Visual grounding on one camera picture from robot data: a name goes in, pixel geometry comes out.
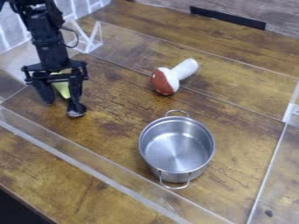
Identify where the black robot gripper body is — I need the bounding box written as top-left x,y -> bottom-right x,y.
21,43 -> 89,85

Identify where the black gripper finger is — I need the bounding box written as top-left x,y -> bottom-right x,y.
68,78 -> 84,113
32,81 -> 54,104

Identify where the green handled metal spoon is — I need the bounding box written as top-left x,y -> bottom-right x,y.
50,69 -> 88,118

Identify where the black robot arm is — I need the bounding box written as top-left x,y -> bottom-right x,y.
0,0 -> 89,117

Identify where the red white toy mushroom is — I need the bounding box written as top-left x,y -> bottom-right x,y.
151,59 -> 200,95

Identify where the stainless steel pot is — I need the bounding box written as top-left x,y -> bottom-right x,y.
137,109 -> 215,190

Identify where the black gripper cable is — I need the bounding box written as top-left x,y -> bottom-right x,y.
60,25 -> 80,49

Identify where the clear acrylic barrier wall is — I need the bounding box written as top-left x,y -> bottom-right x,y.
0,17 -> 299,224

